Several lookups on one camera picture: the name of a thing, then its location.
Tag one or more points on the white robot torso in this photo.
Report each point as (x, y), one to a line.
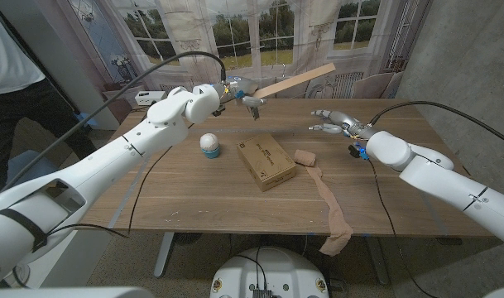
(268, 269)

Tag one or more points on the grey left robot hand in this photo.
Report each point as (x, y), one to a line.
(243, 89)

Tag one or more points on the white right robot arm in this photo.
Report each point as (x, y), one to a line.
(442, 182)

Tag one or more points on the beige elastic arm wrap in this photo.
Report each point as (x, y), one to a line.
(334, 211)

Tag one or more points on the white power strip box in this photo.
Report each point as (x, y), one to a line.
(148, 97)

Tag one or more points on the white baseball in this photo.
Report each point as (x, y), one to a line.
(209, 141)

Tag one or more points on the person in white shirt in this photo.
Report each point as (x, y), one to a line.
(7, 62)

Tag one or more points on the light wooden slat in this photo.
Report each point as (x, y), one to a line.
(297, 79)

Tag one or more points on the blue chair seat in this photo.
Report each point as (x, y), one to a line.
(24, 165)

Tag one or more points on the printed window backdrop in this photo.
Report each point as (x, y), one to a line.
(268, 37)

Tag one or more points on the brown cardboard package box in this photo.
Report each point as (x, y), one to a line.
(266, 161)

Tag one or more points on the grey table leg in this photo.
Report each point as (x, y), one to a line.
(377, 258)
(164, 252)

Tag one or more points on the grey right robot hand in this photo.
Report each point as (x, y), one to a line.
(347, 122)

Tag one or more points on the silver metal clip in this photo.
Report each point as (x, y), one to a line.
(255, 113)

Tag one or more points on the blue ball stand cup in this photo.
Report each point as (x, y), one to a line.
(211, 154)

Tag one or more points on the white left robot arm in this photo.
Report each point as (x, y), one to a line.
(111, 161)

